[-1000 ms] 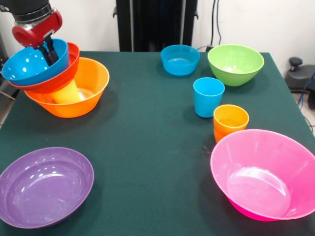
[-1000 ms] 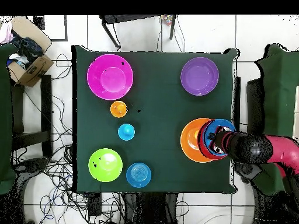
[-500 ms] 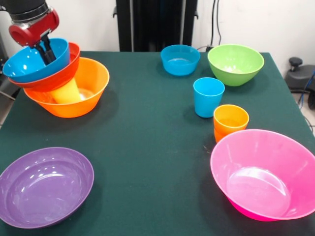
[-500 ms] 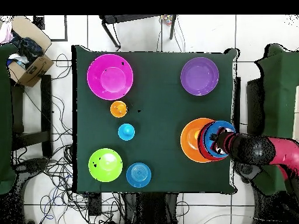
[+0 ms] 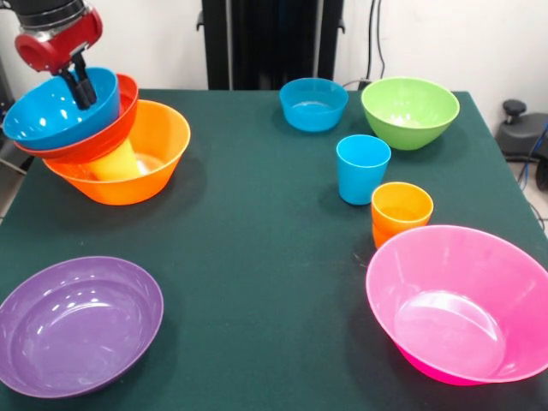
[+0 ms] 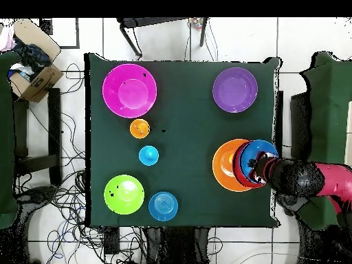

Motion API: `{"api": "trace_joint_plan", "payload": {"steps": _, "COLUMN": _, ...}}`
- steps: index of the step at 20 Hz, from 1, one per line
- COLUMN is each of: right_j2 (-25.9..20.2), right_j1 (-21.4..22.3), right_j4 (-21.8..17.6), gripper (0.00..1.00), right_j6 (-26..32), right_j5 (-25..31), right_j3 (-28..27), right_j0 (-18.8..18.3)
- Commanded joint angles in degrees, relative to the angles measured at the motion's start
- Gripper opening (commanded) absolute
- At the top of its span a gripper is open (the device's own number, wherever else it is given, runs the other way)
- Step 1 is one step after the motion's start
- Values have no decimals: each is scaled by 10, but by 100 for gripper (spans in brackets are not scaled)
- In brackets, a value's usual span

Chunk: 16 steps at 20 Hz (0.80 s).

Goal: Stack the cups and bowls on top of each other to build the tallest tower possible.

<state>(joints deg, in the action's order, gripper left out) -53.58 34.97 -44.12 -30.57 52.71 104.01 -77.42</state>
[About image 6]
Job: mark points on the colourful toy pile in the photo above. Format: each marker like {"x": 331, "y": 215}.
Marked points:
{"x": 196, "y": 23}

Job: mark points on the dark blue cloth bundle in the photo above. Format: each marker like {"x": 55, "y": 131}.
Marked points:
{"x": 33, "y": 55}

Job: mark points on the black metal stool frame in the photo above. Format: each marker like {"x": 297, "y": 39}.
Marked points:
{"x": 154, "y": 21}

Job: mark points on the pink bowl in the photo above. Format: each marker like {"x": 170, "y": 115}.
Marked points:
{"x": 129, "y": 90}

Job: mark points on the green bowl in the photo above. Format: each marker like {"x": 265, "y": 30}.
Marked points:
{"x": 123, "y": 195}

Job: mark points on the cardboard box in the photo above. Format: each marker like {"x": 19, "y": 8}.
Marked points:
{"x": 41, "y": 85}

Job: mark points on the pink white cloth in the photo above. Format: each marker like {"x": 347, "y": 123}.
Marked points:
{"x": 7, "y": 38}

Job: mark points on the large blue bowl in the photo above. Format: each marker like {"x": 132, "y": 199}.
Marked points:
{"x": 255, "y": 148}

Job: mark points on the green cloth covered table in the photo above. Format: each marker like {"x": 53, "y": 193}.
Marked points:
{"x": 7, "y": 137}
{"x": 330, "y": 110}

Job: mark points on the red bowl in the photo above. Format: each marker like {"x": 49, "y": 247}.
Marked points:
{"x": 238, "y": 176}

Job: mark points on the black box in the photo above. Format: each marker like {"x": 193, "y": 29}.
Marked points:
{"x": 299, "y": 126}

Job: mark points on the black bench frame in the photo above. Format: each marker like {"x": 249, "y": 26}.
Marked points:
{"x": 54, "y": 123}

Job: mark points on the small translucent blue bowl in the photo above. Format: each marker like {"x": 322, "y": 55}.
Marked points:
{"x": 163, "y": 206}

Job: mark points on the blue cup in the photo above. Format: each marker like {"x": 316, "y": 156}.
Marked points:
{"x": 148, "y": 155}

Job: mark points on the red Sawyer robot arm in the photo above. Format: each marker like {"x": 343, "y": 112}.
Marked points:
{"x": 332, "y": 178}

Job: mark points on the orange bowl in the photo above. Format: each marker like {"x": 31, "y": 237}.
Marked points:
{"x": 220, "y": 170}

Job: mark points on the orange cup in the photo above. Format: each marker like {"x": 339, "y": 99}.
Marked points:
{"x": 139, "y": 128}

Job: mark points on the dark green table cloth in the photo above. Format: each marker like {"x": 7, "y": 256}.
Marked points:
{"x": 178, "y": 88}

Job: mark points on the purple bowl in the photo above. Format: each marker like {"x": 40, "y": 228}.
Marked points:
{"x": 235, "y": 90}

